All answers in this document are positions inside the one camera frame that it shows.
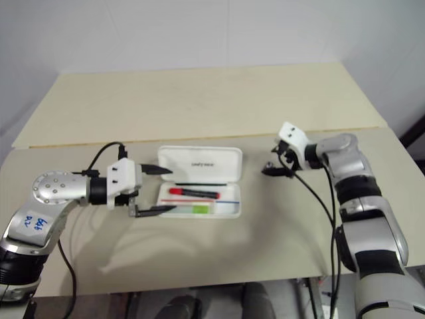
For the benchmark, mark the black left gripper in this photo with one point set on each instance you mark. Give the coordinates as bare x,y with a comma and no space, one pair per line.
124,198

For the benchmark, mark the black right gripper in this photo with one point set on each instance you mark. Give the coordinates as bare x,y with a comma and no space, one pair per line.
288,159

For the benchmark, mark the small silver metal object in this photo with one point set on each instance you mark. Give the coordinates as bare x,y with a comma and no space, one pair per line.
269,164

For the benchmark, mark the red and black marker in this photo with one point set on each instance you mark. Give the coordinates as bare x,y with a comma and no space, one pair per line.
194,192

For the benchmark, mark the pale stick with green cap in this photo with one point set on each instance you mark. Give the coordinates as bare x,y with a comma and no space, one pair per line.
199,209

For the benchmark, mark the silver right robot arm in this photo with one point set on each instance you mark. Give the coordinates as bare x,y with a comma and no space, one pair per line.
345,159

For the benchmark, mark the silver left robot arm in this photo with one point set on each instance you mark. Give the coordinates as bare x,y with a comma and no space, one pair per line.
53,191

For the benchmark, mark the white open pencil case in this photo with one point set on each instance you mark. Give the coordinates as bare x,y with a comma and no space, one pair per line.
199,163

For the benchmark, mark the dark rounded shape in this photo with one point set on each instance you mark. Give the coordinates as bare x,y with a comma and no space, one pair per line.
179,309

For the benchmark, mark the white sticker blue handwriting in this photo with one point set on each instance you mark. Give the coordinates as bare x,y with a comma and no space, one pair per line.
33,227

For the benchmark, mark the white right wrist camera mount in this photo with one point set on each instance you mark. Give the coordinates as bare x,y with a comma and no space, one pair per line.
293,136

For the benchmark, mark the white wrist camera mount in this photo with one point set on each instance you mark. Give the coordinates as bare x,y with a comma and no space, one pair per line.
293,136
121,176

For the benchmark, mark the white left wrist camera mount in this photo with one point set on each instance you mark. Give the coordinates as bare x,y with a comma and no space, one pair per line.
121,176

